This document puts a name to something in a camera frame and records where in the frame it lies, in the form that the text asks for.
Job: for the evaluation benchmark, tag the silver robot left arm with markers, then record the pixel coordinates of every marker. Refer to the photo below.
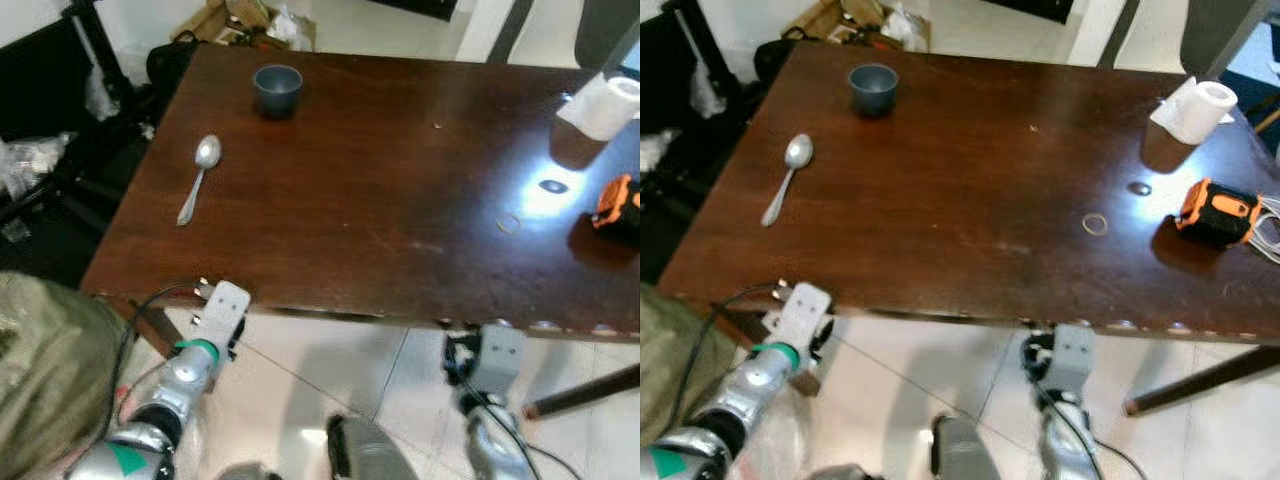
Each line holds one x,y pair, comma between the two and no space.
180,385
745,390

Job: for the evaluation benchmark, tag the clear plastic bag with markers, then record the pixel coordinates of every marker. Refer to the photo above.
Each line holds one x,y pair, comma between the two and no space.
650,150
25,162

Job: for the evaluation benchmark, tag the silver metal spoon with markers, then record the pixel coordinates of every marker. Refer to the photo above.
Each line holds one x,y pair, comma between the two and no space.
207,152
798,151

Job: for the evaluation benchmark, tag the orange black tape measure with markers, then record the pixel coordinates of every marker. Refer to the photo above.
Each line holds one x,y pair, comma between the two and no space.
617,205
1218,212

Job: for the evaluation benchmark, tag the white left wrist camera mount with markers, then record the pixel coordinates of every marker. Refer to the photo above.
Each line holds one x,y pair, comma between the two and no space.
222,308
803,312

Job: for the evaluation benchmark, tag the black backpack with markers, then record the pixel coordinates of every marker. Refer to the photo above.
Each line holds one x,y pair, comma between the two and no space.
170,65
772,60

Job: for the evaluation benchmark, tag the brown cardboard box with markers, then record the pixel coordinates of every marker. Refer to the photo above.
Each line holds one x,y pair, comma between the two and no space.
840,22
225,25

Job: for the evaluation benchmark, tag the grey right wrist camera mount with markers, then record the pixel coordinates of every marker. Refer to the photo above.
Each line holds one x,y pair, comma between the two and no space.
502,355
1073,358

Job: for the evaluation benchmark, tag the white toilet paper roll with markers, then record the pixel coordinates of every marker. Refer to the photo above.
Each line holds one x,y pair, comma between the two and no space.
608,108
1198,112

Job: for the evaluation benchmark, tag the brown wooden table leg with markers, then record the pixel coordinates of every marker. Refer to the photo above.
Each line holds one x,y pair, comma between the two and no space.
1200,382
585,390

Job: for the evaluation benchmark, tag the dark blue cup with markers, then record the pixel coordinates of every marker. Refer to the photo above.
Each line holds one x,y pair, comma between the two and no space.
277,88
873,88

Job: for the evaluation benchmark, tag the grey chair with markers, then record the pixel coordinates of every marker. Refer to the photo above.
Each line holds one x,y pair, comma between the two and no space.
605,30
1215,30

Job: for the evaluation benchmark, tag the black office chair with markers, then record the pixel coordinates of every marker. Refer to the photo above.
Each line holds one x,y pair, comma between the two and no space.
50,70
665,70

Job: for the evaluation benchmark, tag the grey robot right leg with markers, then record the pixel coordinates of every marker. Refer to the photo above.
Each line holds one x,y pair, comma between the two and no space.
965,450
365,450

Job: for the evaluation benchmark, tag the tan rubber band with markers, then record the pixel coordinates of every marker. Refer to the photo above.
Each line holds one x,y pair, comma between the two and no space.
499,224
1085,225

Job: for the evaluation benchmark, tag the olive green fabric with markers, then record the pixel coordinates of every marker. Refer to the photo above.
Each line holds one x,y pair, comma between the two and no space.
50,370
670,360

